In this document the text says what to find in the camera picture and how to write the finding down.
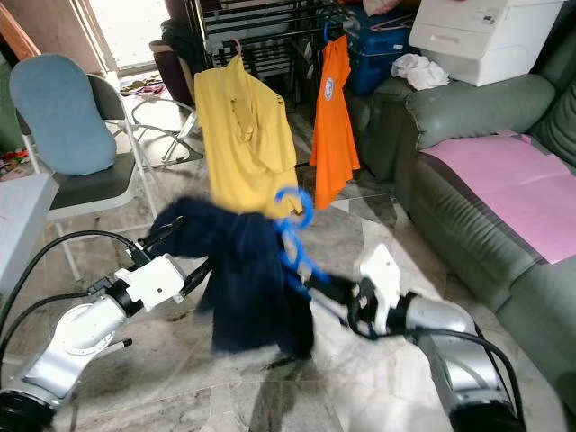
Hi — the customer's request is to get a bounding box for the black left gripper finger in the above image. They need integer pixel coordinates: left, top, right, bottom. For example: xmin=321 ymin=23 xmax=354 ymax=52
xmin=184 ymin=256 xmax=219 ymax=300
xmin=138 ymin=216 xmax=186 ymax=264

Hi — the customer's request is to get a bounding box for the navy blue garment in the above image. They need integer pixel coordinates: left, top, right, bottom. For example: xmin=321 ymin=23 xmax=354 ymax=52
xmin=148 ymin=196 xmax=316 ymax=359

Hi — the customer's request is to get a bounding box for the blue plastic hanger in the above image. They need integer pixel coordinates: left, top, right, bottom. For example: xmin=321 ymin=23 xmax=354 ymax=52
xmin=322 ymin=20 xmax=345 ymax=46
xmin=272 ymin=185 xmax=361 ymax=329

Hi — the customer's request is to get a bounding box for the pink plastic hanger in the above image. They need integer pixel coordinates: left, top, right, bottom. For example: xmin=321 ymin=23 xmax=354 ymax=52
xmin=228 ymin=36 xmax=248 ymax=62

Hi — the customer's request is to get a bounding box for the black folding chair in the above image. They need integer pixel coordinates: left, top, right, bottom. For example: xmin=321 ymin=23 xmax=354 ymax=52
xmin=13 ymin=74 xmax=158 ymax=280

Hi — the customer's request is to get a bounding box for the yellow t-shirt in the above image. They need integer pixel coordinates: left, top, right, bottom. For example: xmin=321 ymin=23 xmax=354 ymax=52
xmin=193 ymin=56 xmax=300 ymax=217

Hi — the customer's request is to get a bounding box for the white plastic folding table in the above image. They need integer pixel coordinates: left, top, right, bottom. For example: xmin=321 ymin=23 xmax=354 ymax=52
xmin=0 ymin=174 xmax=59 ymax=298

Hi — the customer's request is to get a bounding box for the small pink clothes heap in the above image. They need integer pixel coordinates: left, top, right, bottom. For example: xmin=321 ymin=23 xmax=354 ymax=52
xmin=124 ymin=76 xmax=167 ymax=98

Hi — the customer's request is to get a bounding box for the grey green leather sofa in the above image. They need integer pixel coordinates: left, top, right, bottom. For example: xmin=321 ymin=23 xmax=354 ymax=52
xmin=351 ymin=18 xmax=576 ymax=388

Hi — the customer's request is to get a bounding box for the blue oval chair cushion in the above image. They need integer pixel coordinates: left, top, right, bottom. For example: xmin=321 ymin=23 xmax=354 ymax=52
xmin=9 ymin=54 xmax=118 ymax=178

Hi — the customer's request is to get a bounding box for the dark purple armchair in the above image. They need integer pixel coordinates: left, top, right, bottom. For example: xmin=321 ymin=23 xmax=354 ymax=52
xmin=148 ymin=18 xmax=203 ymax=113

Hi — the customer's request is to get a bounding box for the orange t-shirt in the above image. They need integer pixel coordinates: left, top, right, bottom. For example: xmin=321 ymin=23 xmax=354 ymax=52
xmin=310 ymin=34 xmax=361 ymax=210

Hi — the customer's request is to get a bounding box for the pink mat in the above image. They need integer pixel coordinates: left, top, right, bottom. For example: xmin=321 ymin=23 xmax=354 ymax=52
xmin=418 ymin=131 xmax=576 ymax=266

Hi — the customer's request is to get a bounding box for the black metal drying rack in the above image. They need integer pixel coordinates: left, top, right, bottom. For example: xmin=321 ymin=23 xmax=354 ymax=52
xmin=184 ymin=0 xmax=410 ymax=82

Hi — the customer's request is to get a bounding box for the white crumpled cloth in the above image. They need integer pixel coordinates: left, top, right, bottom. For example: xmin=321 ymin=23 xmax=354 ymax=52
xmin=391 ymin=52 xmax=451 ymax=93

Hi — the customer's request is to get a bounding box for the blue storage crate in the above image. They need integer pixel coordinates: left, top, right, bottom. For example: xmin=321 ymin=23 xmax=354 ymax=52
xmin=344 ymin=11 xmax=415 ymax=98

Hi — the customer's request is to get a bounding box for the white printer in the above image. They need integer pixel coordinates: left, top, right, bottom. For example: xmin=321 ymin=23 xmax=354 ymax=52
xmin=408 ymin=0 xmax=563 ymax=88

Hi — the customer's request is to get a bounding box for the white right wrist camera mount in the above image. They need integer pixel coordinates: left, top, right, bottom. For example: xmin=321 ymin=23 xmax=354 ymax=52
xmin=355 ymin=241 xmax=404 ymax=336

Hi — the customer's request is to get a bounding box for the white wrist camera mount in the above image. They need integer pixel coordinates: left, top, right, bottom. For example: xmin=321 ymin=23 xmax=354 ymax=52
xmin=355 ymin=241 xmax=404 ymax=336
xmin=112 ymin=255 xmax=188 ymax=311

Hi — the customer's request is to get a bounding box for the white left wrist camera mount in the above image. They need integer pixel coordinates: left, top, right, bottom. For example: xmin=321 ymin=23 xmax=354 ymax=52
xmin=112 ymin=255 xmax=188 ymax=311

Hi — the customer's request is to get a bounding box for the long black left arm cable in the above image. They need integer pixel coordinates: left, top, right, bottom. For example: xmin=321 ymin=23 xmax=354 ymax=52
xmin=0 ymin=229 xmax=145 ymax=361

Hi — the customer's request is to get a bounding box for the short black left arm cable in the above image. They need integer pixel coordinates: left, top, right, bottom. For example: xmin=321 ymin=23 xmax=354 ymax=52
xmin=0 ymin=286 xmax=122 ymax=361

